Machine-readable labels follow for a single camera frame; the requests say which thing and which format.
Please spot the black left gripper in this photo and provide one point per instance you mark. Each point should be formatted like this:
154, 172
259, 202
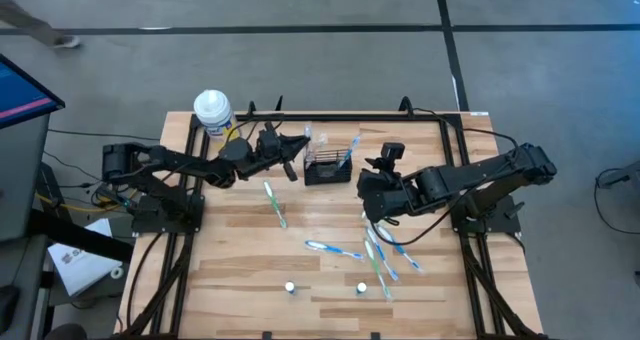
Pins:
267, 145

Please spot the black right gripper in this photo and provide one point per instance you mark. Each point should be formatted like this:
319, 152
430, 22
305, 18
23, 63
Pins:
400, 195

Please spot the blue toothbrush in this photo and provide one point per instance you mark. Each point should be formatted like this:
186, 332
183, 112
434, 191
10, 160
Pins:
382, 254
351, 149
334, 250
400, 249

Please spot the green and orange toothbrush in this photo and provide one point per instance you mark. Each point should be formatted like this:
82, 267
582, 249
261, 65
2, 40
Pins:
274, 203

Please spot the blue mouthwash bottle white cap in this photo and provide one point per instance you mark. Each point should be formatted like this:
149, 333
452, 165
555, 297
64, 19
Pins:
289, 286
361, 287

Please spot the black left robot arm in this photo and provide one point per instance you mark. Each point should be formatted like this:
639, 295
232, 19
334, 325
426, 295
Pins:
170, 162

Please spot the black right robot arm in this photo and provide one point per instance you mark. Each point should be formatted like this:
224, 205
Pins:
490, 177

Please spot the yellow Lysol wipes canister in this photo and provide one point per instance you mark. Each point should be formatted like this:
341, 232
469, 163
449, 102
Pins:
212, 107

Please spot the white sticker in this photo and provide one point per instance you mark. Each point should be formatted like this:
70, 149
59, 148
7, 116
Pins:
480, 113

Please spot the small white tape roll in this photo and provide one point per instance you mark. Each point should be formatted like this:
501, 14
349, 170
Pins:
113, 273

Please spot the black desk leg bar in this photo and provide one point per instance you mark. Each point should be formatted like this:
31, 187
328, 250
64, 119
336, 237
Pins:
75, 235

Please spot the white printed booklet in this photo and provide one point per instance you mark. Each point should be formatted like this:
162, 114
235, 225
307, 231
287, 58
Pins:
80, 267

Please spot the dark grey floor object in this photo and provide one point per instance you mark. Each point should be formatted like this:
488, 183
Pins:
625, 175

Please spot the grey equipment cabinet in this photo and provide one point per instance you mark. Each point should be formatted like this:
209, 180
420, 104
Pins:
22, 180

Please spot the blue screen computer monitor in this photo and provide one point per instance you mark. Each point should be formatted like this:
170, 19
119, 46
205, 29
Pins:
20, 95

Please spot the person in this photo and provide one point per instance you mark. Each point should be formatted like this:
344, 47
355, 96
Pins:
65, 332

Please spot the person's leg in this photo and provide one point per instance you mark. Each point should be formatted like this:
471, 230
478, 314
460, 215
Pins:
25, 20

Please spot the grey desk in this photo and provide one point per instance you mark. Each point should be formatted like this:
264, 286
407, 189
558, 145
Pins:
27, 290

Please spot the black rounded object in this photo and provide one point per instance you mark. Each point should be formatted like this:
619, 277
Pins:
7, 305

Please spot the black aluminium table frame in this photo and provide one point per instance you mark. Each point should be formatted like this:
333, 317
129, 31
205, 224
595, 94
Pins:
350, 117

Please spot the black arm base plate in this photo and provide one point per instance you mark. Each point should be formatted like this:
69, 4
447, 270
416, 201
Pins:
505, 225
150, 225

